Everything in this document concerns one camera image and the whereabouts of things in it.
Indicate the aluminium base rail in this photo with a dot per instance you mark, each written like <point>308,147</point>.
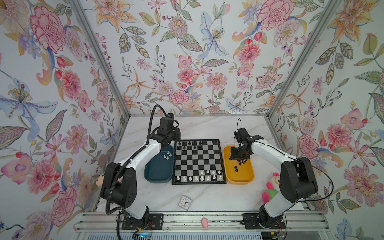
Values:
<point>293,221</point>

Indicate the yellow plastic tray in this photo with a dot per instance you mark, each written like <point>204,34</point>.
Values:
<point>237,173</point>

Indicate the small white square clock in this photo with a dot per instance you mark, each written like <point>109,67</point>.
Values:
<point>185,203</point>

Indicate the small pink toy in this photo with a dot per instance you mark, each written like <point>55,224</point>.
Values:
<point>204,223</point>

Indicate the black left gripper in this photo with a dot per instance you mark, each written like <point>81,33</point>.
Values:
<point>177,136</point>

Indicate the pink faced plush doll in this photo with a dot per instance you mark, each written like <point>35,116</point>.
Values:
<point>100,181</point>

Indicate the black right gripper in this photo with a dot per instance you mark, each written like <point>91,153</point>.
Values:
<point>233,156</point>

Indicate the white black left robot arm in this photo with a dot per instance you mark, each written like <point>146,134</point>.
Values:
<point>119,186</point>

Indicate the green pink owl plush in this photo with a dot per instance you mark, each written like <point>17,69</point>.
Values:
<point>273,188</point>

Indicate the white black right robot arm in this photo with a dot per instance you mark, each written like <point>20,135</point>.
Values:
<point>297,177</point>

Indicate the black white chess board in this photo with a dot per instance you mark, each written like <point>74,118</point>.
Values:
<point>198,162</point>

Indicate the teal plastic tray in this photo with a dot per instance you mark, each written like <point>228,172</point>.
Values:
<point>160,168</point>

